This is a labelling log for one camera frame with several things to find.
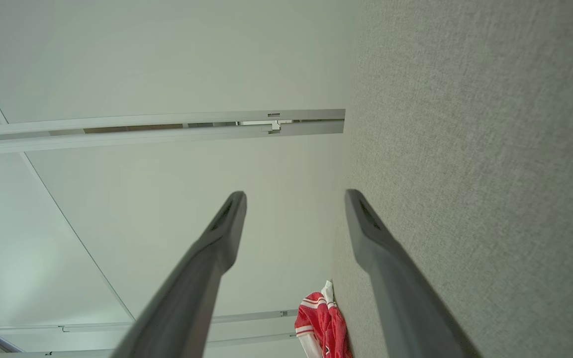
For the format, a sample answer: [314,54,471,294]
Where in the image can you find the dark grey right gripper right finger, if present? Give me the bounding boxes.
[345,189,481,358]

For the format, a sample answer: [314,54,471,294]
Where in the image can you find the red Bulls 23 jersey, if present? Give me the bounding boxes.
[294,280,353,358]

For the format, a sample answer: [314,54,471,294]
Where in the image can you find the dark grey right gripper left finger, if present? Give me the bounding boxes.
[110,191,247,358]

